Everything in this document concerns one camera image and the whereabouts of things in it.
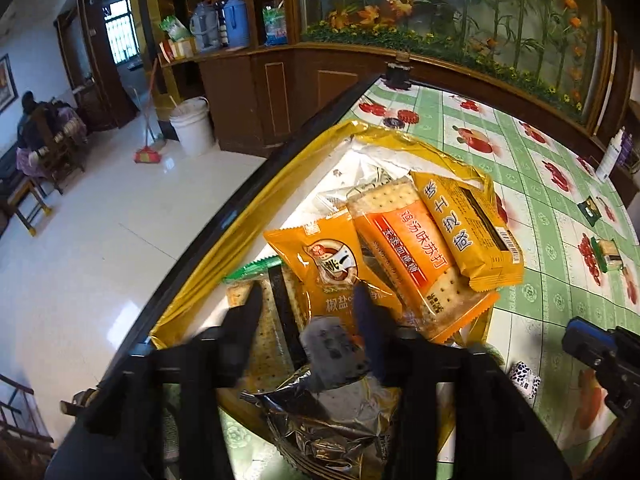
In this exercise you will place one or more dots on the glass flower display case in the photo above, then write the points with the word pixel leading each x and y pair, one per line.
pixel 450 10

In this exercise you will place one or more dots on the large clear water bottle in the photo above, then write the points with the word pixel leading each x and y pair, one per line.
pixel 275 27

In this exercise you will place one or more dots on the red broom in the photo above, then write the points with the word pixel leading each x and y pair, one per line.
pixel 147 156

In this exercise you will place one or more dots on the brown wooden cabinet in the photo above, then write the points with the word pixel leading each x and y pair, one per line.
pixel 250 95

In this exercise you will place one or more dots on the barred window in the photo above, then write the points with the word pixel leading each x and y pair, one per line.
pixel 121 32

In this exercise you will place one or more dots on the orange white carton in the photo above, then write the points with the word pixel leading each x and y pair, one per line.
pixel 177 50

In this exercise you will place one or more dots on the small metal motor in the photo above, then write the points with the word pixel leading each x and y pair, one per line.
pixel 80 401

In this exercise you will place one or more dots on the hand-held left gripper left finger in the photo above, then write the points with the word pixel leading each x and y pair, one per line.
pixel 247 322

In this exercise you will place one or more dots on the white plastic bucket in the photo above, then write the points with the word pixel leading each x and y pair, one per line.
pixel 192 127

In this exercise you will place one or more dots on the dark wooden chair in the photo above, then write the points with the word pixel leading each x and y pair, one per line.
pixel 20 435

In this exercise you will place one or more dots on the small dark green packet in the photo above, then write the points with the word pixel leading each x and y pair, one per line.
pixel 590 210

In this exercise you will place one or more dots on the grey thermos jug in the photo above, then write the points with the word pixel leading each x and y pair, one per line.
pixel 204 27

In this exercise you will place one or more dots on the small black-white candy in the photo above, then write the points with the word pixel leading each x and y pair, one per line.
pixel 524 379

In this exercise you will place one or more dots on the yellow packet with black window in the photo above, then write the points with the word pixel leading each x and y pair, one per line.
pixel 450 220

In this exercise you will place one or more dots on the black bottle cap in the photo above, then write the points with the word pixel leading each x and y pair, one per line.
pixel 392 122

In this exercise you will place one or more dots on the green-edged clear cracker packet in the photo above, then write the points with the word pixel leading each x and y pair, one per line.
pixel 267 360

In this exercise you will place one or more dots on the blue thermos jug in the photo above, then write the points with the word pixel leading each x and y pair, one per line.
pixel 236 22

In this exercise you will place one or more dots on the white spray bottle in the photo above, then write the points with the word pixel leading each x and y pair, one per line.
pixel 611 155

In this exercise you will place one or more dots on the green plastic bag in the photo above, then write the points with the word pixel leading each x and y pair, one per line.
pixel 175 27

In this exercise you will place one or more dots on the red bottle cap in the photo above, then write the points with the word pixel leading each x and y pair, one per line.
pixel 409 116

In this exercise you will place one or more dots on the large yellow foil bag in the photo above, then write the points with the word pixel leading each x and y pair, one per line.
pixel 250 210

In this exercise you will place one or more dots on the orange snack packet round logo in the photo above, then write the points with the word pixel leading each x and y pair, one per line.
pixel 320 270

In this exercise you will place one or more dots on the framed wall picture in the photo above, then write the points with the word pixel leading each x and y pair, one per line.
pixel 6 84

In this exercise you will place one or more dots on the small green cracker packet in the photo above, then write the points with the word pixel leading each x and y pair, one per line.
pixel 607 255

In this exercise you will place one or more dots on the silver foil snack packet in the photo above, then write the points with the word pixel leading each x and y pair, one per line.
pixel 320 410

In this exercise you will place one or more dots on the black jar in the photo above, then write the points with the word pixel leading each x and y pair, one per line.
pixel 398 75

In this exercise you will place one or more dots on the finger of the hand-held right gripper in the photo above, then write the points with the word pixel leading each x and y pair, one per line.
pixel 582 352
pixel 587 329

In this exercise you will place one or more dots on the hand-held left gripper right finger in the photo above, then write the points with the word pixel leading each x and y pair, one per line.
pixel 371 332

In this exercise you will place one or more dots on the yellow-legged stool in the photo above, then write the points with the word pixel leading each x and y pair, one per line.
pixel 27 205

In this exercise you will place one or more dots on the orange soda cracker packet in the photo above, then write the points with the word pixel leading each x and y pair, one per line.
pixel 400 247

